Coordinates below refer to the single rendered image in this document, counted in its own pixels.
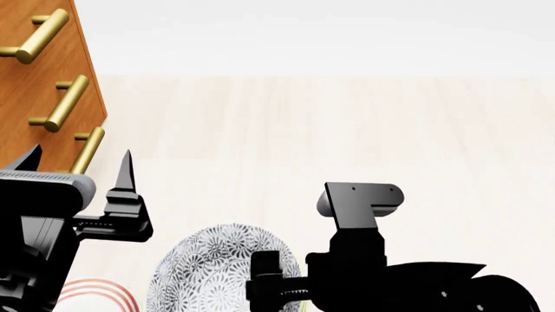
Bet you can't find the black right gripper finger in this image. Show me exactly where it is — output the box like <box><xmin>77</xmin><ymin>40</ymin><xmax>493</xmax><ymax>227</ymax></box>
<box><xmin>250</xmin><ymin>250</ymin><xmax>285</xmax><ymax>283</ymax></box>

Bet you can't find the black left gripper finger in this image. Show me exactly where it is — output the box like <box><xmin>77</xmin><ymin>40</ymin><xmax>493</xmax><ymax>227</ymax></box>
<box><xmin>102</xmin><ymin>148</ymin><xmax>145</xmax><ymax>219</ymax></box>
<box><xmin>9</xmin><ymin>143</ymin><xmax>43</xmax><ymax>172</ymax></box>

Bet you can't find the grey floral patterned bowl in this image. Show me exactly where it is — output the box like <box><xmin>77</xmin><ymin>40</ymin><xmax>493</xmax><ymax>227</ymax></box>
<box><xmin>145</xmin><ymin>223</ymin><xmax>303</xmax><ymax>312</ymax></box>

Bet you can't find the wooden drawer cabinet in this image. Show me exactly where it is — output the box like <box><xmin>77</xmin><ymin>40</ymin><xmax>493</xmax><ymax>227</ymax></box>
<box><xmin>0</xmin><ymin>0</ymin><xmax>108</xmax><ymax>174</ymax></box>

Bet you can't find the white plate with red rings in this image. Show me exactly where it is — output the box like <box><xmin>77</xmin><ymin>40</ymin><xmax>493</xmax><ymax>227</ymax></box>
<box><xmin>52</xmin><ymin>278</ymin><xmax>142</xmax><ymax>312</ymax></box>

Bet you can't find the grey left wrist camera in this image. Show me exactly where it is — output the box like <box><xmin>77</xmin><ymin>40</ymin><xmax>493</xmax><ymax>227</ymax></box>
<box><xmin>0</xmin><ymin>168</ymin><xmax>97</xmax><ymax>218</ymax></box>

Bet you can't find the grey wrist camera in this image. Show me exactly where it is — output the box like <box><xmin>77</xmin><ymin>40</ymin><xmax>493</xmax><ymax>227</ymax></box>
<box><xmin>316</xmin><ymin>181</ymin><xmax>406</xmax><ymax>231</ymax></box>
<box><xmin>0</xmin><ymin>168</ymin><xmax>97</xmax><ymax>218</ymax></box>

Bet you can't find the brass bar drawer handle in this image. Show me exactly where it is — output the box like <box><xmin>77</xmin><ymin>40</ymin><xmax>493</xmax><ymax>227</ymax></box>
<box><xmin>0</xmin><ymin>8</ymin><xmax>70</xmax><ymax>65</ymax></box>
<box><xmin>68</xmin><ymin>126</ymin><xmax>106</xmax><ymax>176</ymax></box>
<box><xmin>28</xmin><ymin>74</ymin><xmax>90</xmax><ymax>133</ymax></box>

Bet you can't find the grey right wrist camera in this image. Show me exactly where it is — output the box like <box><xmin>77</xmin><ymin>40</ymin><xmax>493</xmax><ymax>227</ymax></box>
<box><xmin>316</xmin><ymin>181</ymin><xmax>406</xmax><ymax>231</ymax></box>

